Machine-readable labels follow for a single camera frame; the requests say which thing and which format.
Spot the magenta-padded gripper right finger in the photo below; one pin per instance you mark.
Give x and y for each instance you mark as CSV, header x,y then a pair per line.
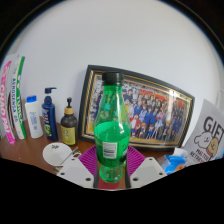
x,y
148,170

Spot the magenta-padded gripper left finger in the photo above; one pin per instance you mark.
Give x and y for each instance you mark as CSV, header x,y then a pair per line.
x,y
75,170

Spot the green plastic drink bottle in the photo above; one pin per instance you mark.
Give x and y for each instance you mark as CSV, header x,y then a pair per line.
x,y
111,133

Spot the blue tissue pack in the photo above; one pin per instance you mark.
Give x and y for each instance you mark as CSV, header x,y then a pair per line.
x,y
175,163

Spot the flat round red coaster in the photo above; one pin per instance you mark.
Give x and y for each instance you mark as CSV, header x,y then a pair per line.
x,y
113,186

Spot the brown pump bottle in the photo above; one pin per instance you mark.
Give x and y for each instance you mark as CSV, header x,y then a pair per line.
x,y
69,130

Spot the dark blue pump bottle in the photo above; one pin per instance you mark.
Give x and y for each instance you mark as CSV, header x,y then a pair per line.
x,y
50,120

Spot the framed group picture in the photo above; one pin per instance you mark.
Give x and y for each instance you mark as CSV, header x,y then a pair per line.
x,y
153,113

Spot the white bottle with blue cap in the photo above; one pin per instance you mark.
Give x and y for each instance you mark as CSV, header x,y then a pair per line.
x,y
34,121

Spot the white paper gift bag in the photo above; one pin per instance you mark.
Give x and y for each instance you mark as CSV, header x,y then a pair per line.
x,y
208,136

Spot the white and green long box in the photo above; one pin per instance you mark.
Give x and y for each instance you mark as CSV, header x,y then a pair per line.
x,y
18,103

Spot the pink long box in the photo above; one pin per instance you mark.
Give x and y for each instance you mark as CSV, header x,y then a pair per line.
x,y
7,110

